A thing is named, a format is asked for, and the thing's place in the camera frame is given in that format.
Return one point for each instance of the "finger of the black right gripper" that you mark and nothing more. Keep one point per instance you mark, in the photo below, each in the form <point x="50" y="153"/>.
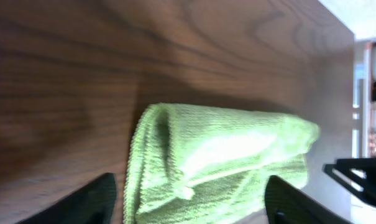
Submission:
<point x="360" y="171"/>

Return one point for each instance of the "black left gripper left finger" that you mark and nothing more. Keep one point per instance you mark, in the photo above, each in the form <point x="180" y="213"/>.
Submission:
<point x="92" y="204"/>

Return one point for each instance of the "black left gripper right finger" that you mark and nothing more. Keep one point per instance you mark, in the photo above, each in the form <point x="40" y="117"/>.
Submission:
<point x="286" y="204"/>

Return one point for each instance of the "light green cloth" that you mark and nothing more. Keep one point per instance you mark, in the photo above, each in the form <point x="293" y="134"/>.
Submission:
<point x="201" y="164"/>

